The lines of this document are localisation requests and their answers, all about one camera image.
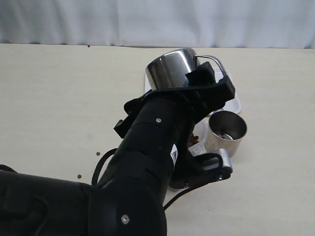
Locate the translucent plastic container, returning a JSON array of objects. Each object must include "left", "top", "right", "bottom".
[{"left": 169, "top": 118, "right": 208, "bottom": 192}]

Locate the steel mug with kibble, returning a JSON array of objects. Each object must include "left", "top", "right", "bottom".
[{"left": 144, "top": 48, "right": 227, "bottom": 92}]

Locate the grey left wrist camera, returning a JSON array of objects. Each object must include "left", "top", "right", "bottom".
[{"left": 169, "top": 149, "right": 233, "bottom": 190}]

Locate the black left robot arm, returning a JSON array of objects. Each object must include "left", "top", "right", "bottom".
[{"left": 0, "top": 62, "right": 235, "bottom": 236}]

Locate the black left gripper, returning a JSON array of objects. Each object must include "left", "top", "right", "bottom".
[{"left": 114, "top": 62, "right": 235, "bottom": 138}]

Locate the white curtain backdrop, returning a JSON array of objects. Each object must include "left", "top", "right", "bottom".
[{"left": 0, "top": 0, "right": 315, "bottom": 49}]

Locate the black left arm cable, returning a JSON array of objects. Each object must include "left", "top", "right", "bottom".
[{"left": 91, "top": 147, "right": 207, "bottom": 209}]

